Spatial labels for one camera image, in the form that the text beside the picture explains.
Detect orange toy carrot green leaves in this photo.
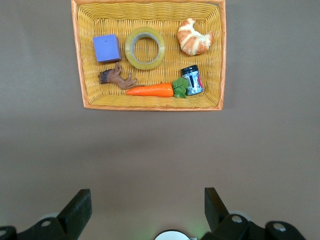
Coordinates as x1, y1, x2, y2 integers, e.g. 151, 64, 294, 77
125, 76, 190, 99

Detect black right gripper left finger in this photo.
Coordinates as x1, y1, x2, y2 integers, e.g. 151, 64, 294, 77
17, 189, 93, 240

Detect yellowish clear packing tape roll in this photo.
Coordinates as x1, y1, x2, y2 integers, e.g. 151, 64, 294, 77
124, 26, 166, 71

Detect toy croissant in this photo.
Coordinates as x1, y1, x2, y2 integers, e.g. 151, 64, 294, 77
177, 17, 214, 56

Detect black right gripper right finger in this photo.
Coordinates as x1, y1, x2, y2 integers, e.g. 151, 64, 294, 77
201, 187, 267, 240

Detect yellow wicker basket orange rim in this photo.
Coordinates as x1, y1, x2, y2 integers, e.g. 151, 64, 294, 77
70, 0, 227, 112

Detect brown toy animal figure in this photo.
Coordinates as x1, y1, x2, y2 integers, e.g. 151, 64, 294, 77
98, 62, 139, 90

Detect purple foam block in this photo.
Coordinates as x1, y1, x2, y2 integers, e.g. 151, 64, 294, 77
92, 34, 123, 63

